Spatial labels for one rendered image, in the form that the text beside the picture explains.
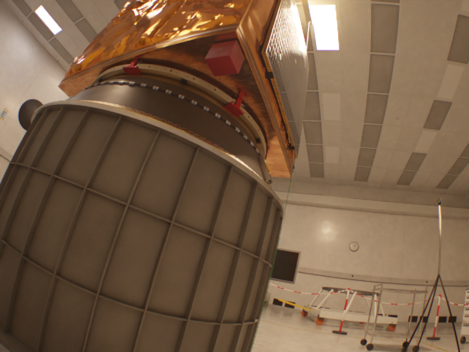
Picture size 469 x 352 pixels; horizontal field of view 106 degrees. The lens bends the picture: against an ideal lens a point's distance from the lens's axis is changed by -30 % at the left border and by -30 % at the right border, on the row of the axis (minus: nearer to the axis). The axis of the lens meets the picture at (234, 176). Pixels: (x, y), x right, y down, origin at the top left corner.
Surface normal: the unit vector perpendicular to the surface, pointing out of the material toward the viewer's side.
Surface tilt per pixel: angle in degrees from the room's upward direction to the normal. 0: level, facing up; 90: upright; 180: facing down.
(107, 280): 90
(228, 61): 180
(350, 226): 90
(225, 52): 90
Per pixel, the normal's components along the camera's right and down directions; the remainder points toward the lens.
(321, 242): -0.32, -0.46
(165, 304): 0.55, -0.21
